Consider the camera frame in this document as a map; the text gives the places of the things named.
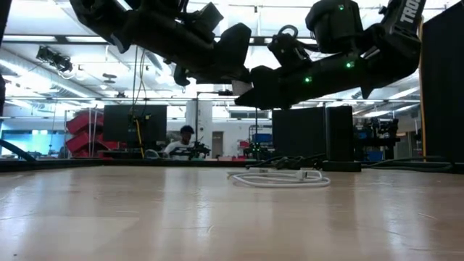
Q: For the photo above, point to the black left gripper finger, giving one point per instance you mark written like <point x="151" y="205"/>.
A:
<point x="232" y="77"/>

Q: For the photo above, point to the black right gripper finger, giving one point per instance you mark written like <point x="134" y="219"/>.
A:
<point x="270" y="90"/>

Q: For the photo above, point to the black background robot arm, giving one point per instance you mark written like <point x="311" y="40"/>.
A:
<point x="195" y="149"/>

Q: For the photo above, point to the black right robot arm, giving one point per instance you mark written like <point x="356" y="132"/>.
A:
<point x="391" y="50"/>

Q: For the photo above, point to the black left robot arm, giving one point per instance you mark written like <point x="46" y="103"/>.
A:
<point x="156" y="34"/>

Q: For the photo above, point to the metal shelf blue bin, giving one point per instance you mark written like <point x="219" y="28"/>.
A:
<point x="262" y="137"/>

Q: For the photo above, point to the white building column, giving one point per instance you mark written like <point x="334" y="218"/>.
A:
<point x="203" y="119"/>

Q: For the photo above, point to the black power tower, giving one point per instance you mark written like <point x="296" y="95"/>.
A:
<point x="339" y="134"/>

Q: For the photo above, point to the black background robot station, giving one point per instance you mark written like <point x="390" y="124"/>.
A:
<point x="380" y="137"/>

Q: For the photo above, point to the person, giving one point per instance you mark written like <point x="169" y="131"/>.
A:
<point x="177" y="148"/>

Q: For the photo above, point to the black monitor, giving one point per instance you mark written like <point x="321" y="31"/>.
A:
<point x="116" y="123"/>

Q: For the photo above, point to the black partition panel yellow edge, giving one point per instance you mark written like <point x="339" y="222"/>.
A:
<point x="444" y="90"/>

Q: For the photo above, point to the red storage bins rack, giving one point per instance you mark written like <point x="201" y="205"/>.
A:
<point x="85" y="123"/>

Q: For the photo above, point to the black ceiling-mounted device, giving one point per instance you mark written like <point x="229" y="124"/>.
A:
<point x="54" y="58"/>

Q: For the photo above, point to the black gantry frame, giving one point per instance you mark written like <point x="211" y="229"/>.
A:
<point x="226" y="93"/>

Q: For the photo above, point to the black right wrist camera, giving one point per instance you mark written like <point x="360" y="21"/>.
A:
<point x="290" y="50"/>

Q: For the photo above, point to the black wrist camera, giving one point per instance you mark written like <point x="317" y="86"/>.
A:
<point x="206" y="20"/>
<point x="290" y="50"/>

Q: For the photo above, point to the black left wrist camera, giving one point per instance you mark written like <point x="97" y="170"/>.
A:
<point x="206" y="20"/>

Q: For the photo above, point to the black table frame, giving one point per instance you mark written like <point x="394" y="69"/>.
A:
<point x="54" y="164"/>

